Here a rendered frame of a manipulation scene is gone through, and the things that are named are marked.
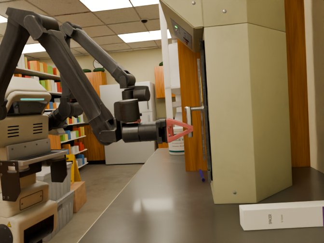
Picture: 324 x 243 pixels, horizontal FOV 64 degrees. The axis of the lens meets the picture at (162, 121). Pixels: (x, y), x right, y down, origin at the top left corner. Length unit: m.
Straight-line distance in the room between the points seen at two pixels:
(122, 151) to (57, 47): 5.14
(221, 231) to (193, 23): 0.51
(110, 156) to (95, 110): 5.22
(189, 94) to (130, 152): 4.84
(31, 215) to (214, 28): 1.04
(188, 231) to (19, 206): 0.86
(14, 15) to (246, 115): 0.72
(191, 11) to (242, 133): 0.35
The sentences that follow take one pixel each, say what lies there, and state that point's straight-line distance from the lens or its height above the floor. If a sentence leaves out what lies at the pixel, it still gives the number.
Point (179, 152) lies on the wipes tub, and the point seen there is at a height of 0.96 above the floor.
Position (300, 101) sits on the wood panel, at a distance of 1.14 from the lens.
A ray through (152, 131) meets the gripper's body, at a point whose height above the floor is 1.14.
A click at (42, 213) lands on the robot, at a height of 0.78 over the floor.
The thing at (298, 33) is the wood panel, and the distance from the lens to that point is 1.17.
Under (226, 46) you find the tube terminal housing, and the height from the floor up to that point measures 1.36.
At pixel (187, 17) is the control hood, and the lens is 0.74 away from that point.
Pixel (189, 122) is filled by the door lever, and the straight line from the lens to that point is 0.74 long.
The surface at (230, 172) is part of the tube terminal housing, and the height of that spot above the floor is 1.03.
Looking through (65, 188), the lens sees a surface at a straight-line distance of 3.16.
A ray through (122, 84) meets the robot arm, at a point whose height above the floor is 1.32.
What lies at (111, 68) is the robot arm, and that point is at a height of 1.40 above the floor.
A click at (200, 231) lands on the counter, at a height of 0.94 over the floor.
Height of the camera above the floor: 1.21
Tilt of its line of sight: 3 degrees down
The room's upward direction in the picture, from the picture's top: 4 degrees counter-clockwise
